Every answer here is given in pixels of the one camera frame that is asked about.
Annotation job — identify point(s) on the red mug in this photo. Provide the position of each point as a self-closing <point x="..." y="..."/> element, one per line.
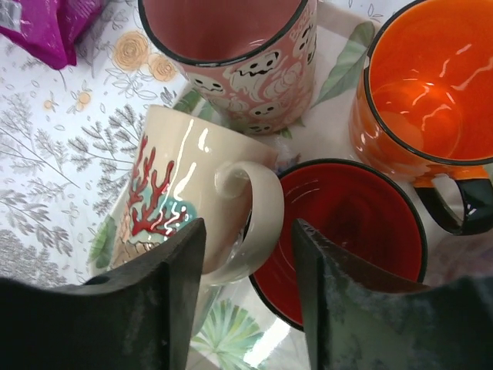
<point x="352" y="205"/>

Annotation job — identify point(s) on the floral tablecloth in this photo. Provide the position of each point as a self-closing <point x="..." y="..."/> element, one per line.
<point x="68" y="139"/>

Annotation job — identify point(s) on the orange mug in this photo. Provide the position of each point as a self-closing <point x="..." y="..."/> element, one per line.
<point x="422" y="113"/>

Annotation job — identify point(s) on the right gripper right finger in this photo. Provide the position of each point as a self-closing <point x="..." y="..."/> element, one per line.
<point x="358" y="316"/>

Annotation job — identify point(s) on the purple snack box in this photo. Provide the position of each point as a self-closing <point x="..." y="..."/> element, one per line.
<point x="49" y="29"/>

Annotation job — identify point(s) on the pink patterned mug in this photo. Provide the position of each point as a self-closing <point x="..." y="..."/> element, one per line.
<point x="253" y="61"/>

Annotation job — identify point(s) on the leaf print tray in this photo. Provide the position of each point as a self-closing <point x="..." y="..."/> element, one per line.
<point x="240" y="331"/>

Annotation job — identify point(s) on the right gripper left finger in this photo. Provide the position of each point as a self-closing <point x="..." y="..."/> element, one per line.
<point x="137" y="316"/>

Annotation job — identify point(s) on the cream floral mug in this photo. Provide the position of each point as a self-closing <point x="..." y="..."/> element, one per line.
<point x="187" y="168"/>

